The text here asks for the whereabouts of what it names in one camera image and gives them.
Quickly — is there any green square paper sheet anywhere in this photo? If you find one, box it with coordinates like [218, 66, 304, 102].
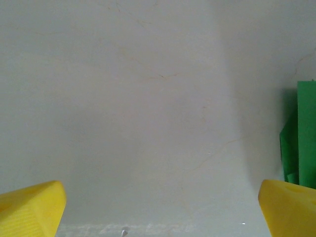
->
[279, 80, 316, 190]

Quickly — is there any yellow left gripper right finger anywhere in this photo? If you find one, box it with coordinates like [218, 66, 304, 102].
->
[258, 179, 316, 237]

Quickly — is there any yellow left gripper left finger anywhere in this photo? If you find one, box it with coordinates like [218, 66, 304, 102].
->
[0, 180, 67, 237]

